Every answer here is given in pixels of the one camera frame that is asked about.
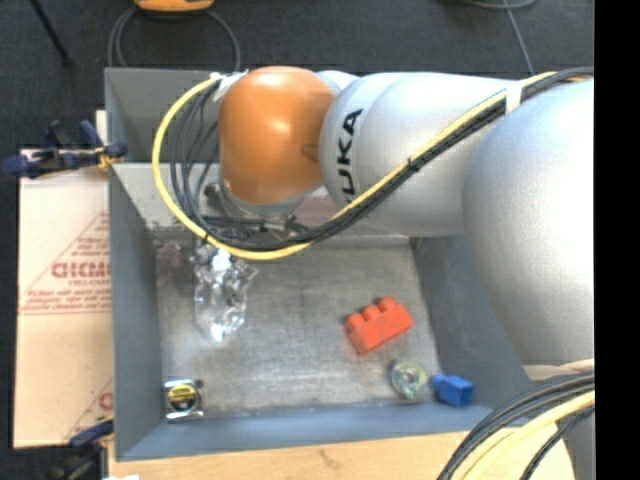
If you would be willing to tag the blue block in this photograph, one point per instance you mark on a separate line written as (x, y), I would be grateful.
(452, 390)

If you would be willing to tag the silver and yellow tape measure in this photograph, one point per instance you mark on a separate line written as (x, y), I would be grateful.
(183, 399)

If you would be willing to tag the pale green round disc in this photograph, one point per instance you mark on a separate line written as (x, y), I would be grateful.
(409, 379)

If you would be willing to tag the grey metal bin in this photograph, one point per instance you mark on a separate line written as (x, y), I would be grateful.
(300, 308)

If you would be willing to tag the black cylinder on white bracket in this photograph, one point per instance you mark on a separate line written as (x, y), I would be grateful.
(212, 192)

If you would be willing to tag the red toy brick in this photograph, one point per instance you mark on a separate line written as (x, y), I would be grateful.
(377, 327)

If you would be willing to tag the brown cardboard board red print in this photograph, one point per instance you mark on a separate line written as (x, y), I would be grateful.
(60, 348)

